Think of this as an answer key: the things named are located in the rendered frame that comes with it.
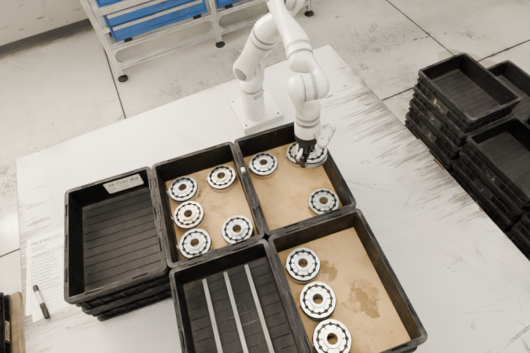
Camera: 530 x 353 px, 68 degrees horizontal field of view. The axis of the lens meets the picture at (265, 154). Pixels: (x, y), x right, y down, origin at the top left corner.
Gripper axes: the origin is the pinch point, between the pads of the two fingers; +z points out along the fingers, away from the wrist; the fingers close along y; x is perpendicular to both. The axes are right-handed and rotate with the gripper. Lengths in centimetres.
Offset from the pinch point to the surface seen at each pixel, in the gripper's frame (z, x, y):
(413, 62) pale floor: 100, 5, -179
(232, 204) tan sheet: 16.7, -19.9, 18.1
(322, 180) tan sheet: 16.5, 4.3, -4.6
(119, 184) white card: 11, -58, 31
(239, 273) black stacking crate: 16.6, -5.0, 38.0
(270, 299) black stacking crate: 16.4, 7.2, 40.5
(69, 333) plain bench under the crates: 30, -48, 77
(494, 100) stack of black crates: 50, 55, -106
